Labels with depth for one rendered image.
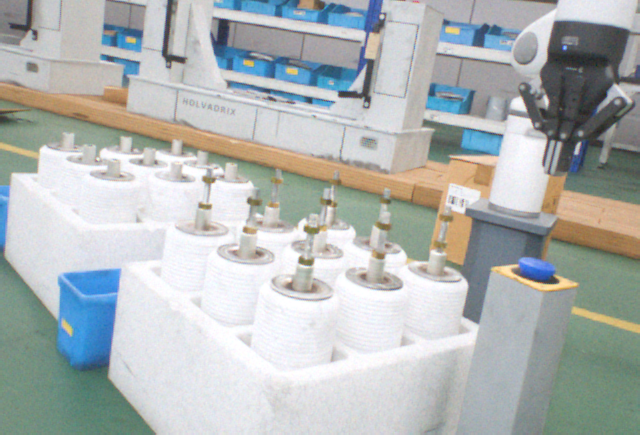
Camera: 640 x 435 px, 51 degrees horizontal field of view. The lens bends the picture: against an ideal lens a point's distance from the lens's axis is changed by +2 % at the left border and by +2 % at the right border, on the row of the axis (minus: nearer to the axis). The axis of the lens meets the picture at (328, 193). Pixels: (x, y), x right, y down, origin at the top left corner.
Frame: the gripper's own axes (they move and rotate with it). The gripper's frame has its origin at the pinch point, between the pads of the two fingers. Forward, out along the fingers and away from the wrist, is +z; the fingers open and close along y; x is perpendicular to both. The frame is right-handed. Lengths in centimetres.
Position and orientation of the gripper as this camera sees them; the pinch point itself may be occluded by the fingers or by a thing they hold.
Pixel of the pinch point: (557, 158)
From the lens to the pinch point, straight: 77.9
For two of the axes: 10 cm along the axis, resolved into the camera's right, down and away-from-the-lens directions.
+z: -1.7, 9.7, 1.9
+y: 6.3, 2.6, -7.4
